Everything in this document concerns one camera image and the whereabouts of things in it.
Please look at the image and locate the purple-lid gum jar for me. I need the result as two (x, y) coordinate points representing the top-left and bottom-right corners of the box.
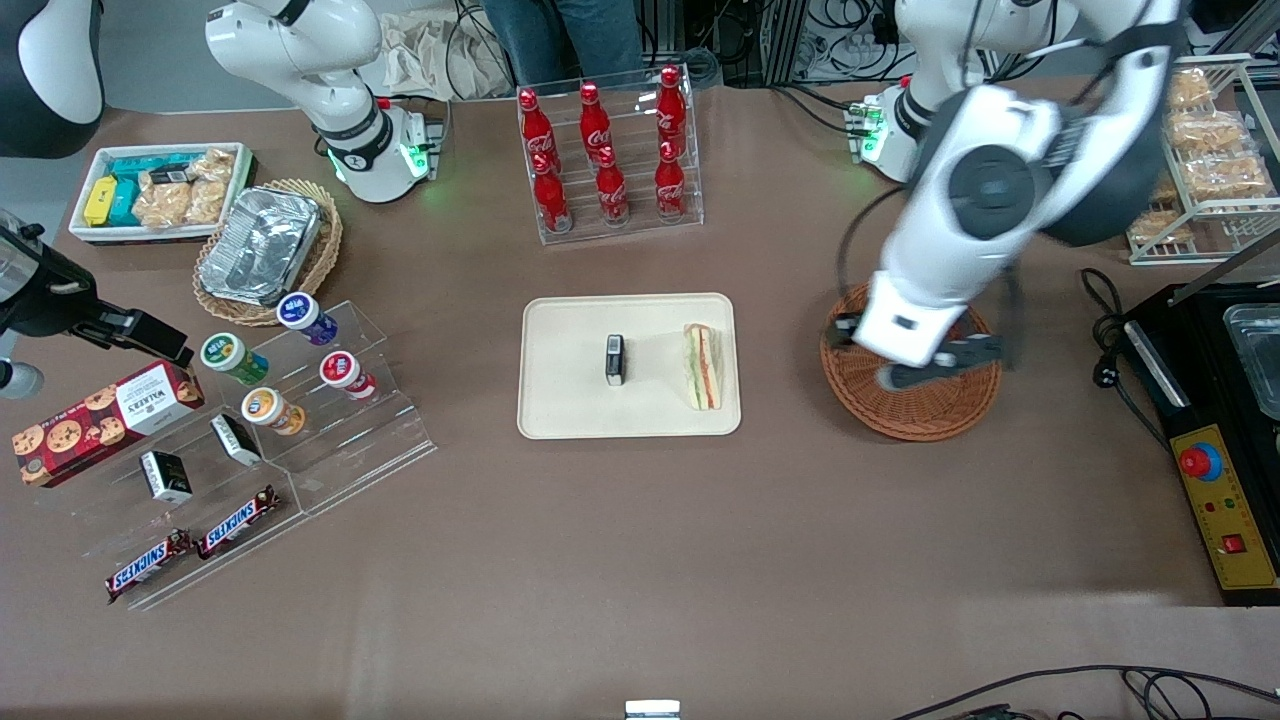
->
(277, 291), (339, 347)

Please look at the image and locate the person in blue jeans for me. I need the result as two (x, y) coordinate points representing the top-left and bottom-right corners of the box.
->
(483, 0), (643, 89)

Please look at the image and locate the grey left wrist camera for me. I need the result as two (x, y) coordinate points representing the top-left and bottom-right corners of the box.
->
(878, 362), (961, 393)

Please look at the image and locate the cream plastic tray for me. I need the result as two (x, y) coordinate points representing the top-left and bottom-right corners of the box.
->
(517, 293), (743, 440)

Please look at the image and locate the red Walkers shortbread box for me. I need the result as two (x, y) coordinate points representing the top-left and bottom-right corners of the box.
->
(12, 359), (206, 489)

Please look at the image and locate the red-lid gum jar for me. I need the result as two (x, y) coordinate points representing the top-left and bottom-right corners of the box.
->
(319, 351), (378, 401)

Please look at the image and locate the clear acrylic tiered stand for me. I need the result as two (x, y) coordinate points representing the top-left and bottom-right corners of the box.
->
(60, 300), (438, 613)

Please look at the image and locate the aluminium foil tray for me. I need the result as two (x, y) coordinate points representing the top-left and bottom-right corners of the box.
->
(198, 186), (323, 307)

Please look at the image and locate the oval light wicker basket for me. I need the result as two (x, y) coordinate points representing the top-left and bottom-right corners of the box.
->
(193, 178), (344, 328)

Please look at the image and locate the round brown wicker basket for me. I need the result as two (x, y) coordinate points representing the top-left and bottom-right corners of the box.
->
(820, 283), (1003, 442)

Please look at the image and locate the black floor cable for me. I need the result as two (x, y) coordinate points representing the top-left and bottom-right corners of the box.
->
(890, 665), (1280, 720)

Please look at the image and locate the red emergency stop button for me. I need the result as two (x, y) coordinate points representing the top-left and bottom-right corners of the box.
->
(1178, 440), (1224, 483)

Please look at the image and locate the orange-lid gum jar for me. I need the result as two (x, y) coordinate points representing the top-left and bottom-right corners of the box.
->
(241, 387), (307, 437)

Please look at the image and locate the white plastic bin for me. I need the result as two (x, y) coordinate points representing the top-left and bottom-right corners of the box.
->
(68, 142), (257, 247)

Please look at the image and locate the clear acrylic bottle rack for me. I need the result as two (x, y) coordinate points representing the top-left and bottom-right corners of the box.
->
(517, 65), (705, 247)

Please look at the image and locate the beige cloth bag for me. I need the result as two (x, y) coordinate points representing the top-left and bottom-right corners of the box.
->
(380, 10), (506, 101)

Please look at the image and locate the Snickers chocolate bar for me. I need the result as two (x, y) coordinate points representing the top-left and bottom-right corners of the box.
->
(105, 528), (193, 605)
(196, 485), (282, 561)

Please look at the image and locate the black appliance with yellow panel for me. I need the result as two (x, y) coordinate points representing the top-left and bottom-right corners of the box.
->
(1120, 283), (1280, 608)

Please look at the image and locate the green-lid gum jar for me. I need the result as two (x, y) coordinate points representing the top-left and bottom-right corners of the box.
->
(200, 332), (270, 387)

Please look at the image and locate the triangle sandwich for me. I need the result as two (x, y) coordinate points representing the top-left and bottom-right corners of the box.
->
(683, 322), (723, 411)

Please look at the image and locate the white wire shelf rack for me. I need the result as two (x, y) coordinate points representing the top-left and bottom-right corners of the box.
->
(1125, 55), (1280, 266)

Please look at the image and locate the grey metal bar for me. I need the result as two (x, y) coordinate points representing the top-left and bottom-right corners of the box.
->
(1170, 228), (1280, 306)

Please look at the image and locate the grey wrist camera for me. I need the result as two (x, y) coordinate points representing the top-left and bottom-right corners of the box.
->
(878, 362), (961, 393)
(0, 358), (46, 402)

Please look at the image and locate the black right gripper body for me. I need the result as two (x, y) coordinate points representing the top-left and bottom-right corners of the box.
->
(0, 226), (101, 339)

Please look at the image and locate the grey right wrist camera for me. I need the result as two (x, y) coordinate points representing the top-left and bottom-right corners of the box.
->
(0, 358), (46, 402)

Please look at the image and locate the black power cable with plug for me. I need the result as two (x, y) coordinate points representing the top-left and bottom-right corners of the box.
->
(1080, 268), (1176, 451)

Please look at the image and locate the red Coca-Cola bottle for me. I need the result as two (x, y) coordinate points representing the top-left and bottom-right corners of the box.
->
(596, 146), (629, 228)
(579, 82), (613, 161)
(518, 88), (557, 171)
(533, 152), (571, 234)
(655, 66), (688, 151)
(655, 143), (687, 221)

